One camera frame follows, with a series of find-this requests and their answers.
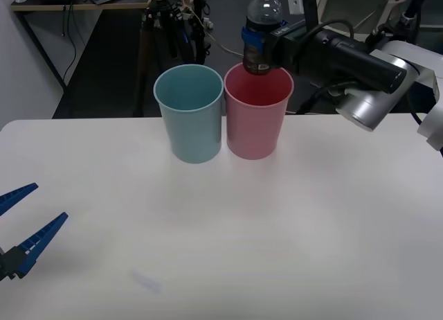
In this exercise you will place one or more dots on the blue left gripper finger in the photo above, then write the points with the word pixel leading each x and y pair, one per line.
pixel 15 195
pixel 38 240

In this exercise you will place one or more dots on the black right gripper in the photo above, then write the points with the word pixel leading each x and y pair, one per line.
pixel 285 46

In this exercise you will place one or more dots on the dark plastic bottle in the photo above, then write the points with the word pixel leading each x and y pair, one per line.
pixel 263 11

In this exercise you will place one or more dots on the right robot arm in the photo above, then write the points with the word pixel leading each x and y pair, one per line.
pixel 360 63

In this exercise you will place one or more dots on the white office chair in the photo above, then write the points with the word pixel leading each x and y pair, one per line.
pixel 332 8

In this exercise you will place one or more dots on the pink plastic bin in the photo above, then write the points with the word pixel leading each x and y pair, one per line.
pixel 252 129

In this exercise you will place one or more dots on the black tripod with white clamps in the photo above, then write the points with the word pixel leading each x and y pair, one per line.
pixel 145 39

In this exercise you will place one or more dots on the pale blue plastic bin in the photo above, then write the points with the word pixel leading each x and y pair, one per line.
pixel 194 133

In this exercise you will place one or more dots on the dark desk with wooden edge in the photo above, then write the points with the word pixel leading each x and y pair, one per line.
pixel 41 2

